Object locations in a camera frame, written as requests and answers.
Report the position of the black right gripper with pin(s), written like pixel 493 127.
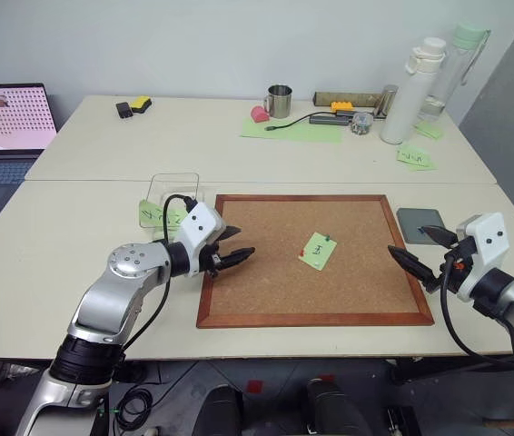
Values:
pixel 459 259

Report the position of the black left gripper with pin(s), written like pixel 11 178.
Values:
pixel 209 261

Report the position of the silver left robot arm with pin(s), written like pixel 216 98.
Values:
pixel 111 295

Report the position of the wood-framed cork board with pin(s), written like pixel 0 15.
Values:
pixel 261 263

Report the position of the green note with writing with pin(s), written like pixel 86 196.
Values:
pixel 318 252

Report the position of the green scribbled sticky note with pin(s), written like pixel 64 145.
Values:
pixel 150 215

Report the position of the green sticky note stack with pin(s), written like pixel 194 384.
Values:
pixel 416 158

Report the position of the clear jar of pins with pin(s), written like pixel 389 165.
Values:
pixel 361 123

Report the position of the grey square pad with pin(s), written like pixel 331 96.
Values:
pixel 420 218

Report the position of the clear plastic container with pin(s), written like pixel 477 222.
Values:
pixel 175 184

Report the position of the small green paper slips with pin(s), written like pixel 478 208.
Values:
pixel 429 130

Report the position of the large green paper sheet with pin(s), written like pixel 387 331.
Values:
pixel 293 134

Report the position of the pink rounded object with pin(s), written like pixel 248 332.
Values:
pixel 259 114

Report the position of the steel mug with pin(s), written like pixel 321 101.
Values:
pixel 279 102

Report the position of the metal cylinder tumbler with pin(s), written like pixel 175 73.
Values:
pixel 386 102

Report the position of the tall white bottle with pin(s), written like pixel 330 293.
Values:
pixel 409 95

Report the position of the grey USB hub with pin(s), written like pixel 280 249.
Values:
pixel 329 120

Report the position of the yellow toy brick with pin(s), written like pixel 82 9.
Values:
pixel 342 106

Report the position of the dark rounded shape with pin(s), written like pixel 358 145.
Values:
pixel 223 411
pixel 336 409

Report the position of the yellow and black sponge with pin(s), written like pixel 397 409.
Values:
pixel 141 103

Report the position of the small black box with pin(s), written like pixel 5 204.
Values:
pixel 124 110

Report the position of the clear bottle green lid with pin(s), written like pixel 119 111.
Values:
pixel 454 68

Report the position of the open laptop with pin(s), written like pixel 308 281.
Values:
pixel 7 118

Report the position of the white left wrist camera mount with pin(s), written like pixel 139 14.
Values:
pixel 200 224

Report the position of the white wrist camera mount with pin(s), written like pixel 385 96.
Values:
pixel 200 224
pixel 488 236

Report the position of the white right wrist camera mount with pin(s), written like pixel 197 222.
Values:
pixel 488 236

